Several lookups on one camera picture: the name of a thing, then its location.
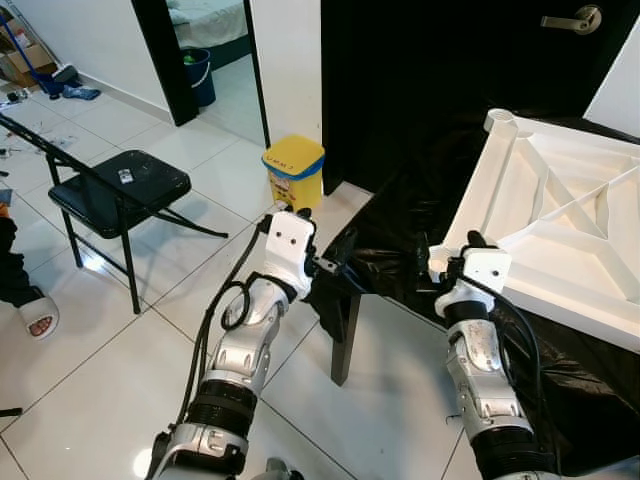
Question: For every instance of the white plastic children table top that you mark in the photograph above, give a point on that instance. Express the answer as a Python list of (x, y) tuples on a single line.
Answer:
[(560, 210)]

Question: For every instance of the dark wooden table leg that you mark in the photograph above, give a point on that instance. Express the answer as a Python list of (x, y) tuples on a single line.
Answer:
[(345, 340)]

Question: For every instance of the yellow bin with blue band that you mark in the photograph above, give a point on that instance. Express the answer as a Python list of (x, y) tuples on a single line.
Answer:
[(295, 165)]

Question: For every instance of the black door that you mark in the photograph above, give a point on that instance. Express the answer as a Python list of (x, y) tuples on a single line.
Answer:
[(450, 60)]

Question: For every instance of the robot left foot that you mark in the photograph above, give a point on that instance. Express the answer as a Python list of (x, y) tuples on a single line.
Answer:
[(275, 470)]

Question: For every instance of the black plastic table cover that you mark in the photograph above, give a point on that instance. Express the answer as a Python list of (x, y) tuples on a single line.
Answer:
[(590, 400)]

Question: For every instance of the black folding chair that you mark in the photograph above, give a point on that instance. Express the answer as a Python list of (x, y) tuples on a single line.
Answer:
[(120, 190)]

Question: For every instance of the small silver item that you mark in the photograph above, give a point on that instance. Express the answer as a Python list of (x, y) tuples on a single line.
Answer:
[(125, 176)]

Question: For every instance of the blue bucket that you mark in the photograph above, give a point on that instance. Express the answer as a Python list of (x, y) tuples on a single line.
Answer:
[(198, 75)]

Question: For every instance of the bed with white mattress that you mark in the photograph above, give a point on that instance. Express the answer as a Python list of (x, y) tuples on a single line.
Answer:
[(210, 15)]

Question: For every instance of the person's white slipper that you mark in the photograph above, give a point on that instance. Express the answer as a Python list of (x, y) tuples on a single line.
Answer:
[(38, 318)]

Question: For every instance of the blue cloth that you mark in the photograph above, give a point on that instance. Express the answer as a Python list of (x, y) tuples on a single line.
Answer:
[(82, 92)]

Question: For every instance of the person's leg in black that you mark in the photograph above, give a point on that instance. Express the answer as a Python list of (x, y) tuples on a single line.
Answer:
[(10, 265)]

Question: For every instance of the brown cardboard box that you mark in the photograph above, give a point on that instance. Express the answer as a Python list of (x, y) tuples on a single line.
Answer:
[(28, 65)]

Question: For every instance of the blue mop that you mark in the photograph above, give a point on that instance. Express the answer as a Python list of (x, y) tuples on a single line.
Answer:
[(22, 50)]

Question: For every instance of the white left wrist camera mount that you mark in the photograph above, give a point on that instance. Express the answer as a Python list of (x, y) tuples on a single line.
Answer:
[(288, 245)]

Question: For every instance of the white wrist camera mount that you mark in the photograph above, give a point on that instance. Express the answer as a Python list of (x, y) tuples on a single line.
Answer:
[(288, 245), (485, 268)]

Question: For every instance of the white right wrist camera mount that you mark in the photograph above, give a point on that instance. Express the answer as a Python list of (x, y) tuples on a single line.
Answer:
[(485, 268)]

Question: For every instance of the black door frame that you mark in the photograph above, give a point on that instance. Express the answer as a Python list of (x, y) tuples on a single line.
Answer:
[(165, 60)]

